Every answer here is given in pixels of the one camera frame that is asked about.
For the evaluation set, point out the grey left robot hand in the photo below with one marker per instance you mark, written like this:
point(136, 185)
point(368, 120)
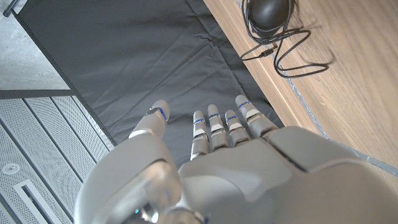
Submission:
point(248, 186)

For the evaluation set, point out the black computer mouse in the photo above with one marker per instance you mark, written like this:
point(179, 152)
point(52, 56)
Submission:
point(269, 14)

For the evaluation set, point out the grey tape outline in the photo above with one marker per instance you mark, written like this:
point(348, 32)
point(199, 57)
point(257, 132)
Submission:
point(311, 118)

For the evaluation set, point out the black backdrop curtain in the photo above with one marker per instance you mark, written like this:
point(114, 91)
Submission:
point(124, 62)

